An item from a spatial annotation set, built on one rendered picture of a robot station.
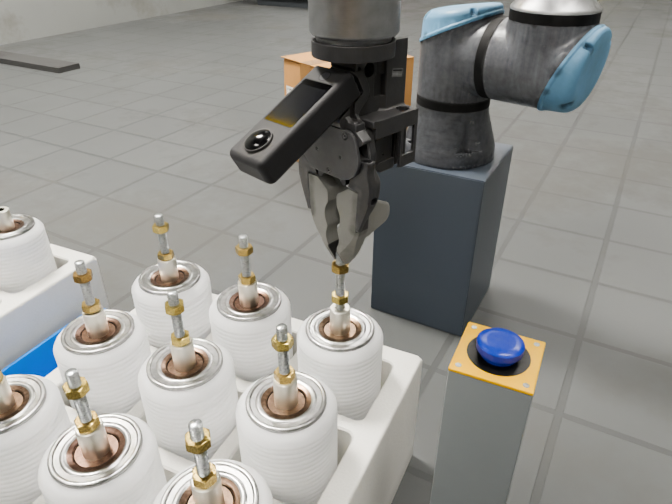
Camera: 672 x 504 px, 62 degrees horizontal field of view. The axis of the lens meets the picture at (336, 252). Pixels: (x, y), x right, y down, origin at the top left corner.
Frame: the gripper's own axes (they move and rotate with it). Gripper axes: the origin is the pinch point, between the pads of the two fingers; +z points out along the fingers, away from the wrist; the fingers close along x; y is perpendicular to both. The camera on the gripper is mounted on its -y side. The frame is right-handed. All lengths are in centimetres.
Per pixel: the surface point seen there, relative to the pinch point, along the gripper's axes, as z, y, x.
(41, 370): 27, -22, 38
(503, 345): 2.3, 2.0, -18.1
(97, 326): 8.6, -18.8, 17.1
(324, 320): 10.0, 0.3, 2.1
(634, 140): 36, 163, 23
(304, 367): 13.3, -4.1, 0.8
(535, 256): 35, 71, 10
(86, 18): 29, 126, 363
